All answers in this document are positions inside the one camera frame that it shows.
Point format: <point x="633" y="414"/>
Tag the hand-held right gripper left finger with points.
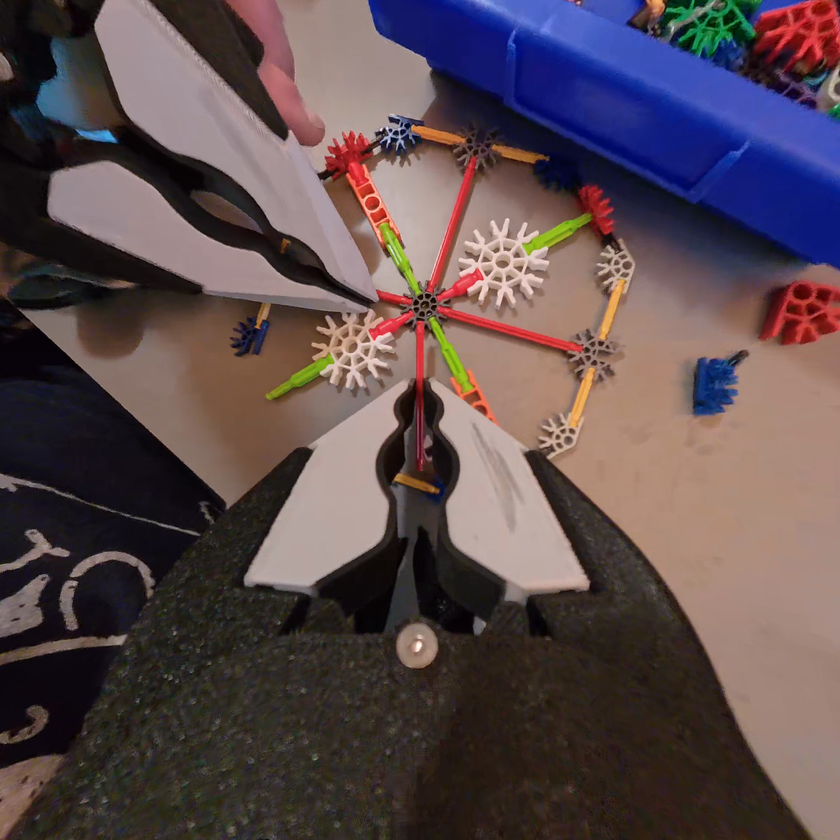
<point x="328" y="518"/>

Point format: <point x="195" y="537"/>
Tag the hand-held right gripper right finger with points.
<point x="505" y="518"/>

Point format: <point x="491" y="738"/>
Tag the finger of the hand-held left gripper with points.
<point x="151" y="229"/>
<point x="210" y="111"/>

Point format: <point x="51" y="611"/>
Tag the blue toy connector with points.
<point x="714" y="387"/>
<point x="438" y="493"/>

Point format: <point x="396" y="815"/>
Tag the yellow toy rod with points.
<point x="413" y="482"/>

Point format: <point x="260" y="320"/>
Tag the red toy rod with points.
<point x="420" y="407"/>

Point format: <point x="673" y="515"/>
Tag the colourful toy wheel model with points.
<point x="502" y="262"/>

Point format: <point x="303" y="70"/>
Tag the blue plastic bin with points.
<point x="590" y="85"/>

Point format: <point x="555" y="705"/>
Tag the pile of colourful toy pieces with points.
<point x="722" y="29"/>

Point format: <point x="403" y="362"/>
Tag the person's left hand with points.
<point x="282" y="79"/>

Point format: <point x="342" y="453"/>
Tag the black printed t-shirt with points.
<point x="79" y="459"/>

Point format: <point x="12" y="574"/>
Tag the red toy connector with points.
<point x="800" y="315"/>

